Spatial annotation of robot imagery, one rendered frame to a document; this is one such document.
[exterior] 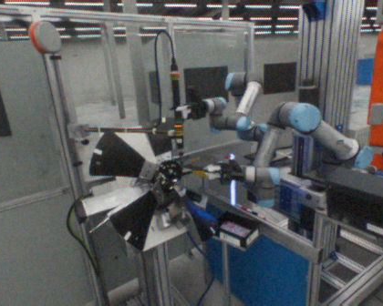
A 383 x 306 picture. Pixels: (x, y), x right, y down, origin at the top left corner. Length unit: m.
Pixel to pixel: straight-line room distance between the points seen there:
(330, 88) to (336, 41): 0.26
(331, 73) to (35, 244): 2.10
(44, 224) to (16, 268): 0.30
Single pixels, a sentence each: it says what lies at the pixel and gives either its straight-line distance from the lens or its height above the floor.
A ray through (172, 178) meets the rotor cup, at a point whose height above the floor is 1.19.
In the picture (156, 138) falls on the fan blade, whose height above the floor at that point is 1.33.
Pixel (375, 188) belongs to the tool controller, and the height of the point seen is 1.24.
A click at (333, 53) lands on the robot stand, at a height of 1.71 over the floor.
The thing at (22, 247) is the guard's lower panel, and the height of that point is 0.69.
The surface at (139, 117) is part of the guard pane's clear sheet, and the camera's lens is 1.93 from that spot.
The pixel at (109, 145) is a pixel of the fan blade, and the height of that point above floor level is 1.37.
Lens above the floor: 1.65
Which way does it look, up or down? 17 degrees down
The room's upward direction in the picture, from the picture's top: 4 degrees counter-clockwise
